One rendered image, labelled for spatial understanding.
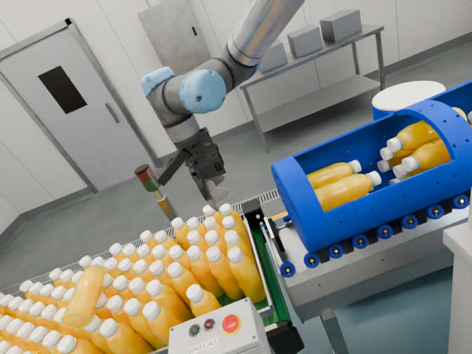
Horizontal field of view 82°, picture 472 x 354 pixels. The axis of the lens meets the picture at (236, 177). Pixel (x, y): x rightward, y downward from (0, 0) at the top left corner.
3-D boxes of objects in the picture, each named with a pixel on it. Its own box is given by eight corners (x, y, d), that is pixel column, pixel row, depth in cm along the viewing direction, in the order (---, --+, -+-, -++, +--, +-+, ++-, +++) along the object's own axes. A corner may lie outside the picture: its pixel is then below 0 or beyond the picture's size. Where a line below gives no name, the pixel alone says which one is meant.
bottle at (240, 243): (266, 274, 89) (247, 236, 80) (250, 289, 87) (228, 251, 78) (254, 263, 95) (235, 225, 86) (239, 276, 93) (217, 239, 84)
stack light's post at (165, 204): (252, 331, 169) (165, 199, 114) (246, 333, 169) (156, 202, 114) (251, 324, 172) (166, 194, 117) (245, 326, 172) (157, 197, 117)
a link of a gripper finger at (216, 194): (234, 208, 69) (220, 176, 67) (213, 217, 69) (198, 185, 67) (234, 204, 72) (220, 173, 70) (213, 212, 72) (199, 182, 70)
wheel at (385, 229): (392, 223, 78) (390, 223, 80) (376, 223, 78) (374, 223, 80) (395, 239, 77) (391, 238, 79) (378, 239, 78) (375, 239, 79)
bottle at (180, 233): (196, 249, 112) (174, 217, 102) (210, 249, 109) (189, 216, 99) (189, 264, 107) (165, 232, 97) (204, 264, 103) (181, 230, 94)
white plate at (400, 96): (408, 114, 109) (408, 116, 109) (462, 83, 112) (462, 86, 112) (359, 102, 132) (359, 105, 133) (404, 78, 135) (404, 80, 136)
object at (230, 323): (240, 329, 56) (238, 326, 56) (225, 336, 57) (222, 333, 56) (237, 314, 59) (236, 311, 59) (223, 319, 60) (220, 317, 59)
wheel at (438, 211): (444, 203, 77) (439, 203, 79) (426, 204, 77) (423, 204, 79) (446, 218, 76) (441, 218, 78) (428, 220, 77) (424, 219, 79)
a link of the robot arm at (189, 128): (161, 132, 59) (164, 120, 66) (172, 149, 61) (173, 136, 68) (193, 118, 59) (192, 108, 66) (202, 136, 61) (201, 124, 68)
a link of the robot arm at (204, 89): (230, 53, 50) (194, 62, 58) (187, 79, 45) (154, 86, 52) (244, 92, 54) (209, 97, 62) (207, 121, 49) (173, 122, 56)
